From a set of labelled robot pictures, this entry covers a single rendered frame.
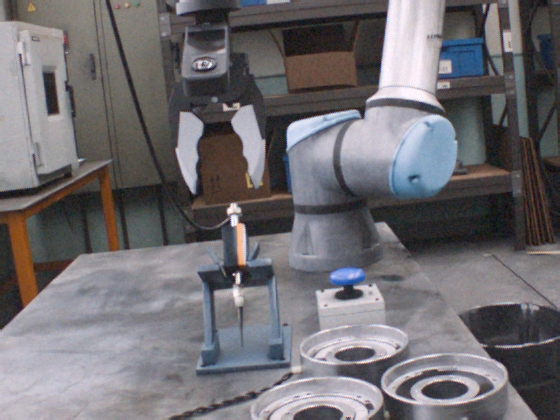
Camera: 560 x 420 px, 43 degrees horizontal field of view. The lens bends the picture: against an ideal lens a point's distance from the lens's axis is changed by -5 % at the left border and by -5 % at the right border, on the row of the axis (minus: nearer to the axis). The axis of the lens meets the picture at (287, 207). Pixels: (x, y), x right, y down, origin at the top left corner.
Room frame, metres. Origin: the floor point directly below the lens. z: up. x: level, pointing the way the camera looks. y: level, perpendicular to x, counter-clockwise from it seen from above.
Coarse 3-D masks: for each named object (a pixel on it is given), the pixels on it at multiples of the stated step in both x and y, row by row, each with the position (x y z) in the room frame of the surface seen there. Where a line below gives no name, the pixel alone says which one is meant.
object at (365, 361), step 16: (320, 336) 0.71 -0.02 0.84; (336, 336) 0.72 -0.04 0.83; (352, 336) 0.72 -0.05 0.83; (368, 336) 0.71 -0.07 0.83; (384, 336) 0.71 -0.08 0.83; (400, 336) 0.69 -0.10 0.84; (304, 352) 0.66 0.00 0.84; (336, 352) 0.68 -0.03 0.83; (352, 352) 0.69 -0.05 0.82; (368, 352) 0.68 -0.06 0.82; (384, 352) 0.66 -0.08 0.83; (400, 352) 0.64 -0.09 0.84; (304, 368) 0.65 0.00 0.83; (320, 368) 0.63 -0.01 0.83; (336, 368) 0.62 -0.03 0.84; (352, 368) 0.62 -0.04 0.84; (368, 368) 0.62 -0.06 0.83; (384, 368) 0.62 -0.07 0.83
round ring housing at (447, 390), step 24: (408, 360) 0.61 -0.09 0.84; (432, 360) 0.61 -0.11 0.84; (456, 360) 0.61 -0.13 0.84; (480, 360) 0.59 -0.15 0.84; (384, 384) 0.56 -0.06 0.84; (432, 384) 0.58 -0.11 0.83; (456, 384) 0.58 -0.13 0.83; (504, 384) 0.53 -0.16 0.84; (384, 408) 0.56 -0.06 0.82; (408, 408) 0.53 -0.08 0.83; (432, 408) 0.52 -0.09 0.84; (456, 408) 0.51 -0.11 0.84; (480, 408) 0.51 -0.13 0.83; (504, 408) 0.53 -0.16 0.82
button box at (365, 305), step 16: (368, 288) 0.83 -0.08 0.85; (320, 304) 0.79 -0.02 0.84; (336, 304) 0.78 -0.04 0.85; (352, 304) 0.78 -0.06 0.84; (368, 304) 0.78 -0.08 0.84; (384, 304) 0.78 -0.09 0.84; (320, 320) 0.80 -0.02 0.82; (336, 320) 0.78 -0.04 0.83; (352, 320) 0.78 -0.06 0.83; (368, 320) 0.78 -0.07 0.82; (384, 320) 0.78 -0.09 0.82
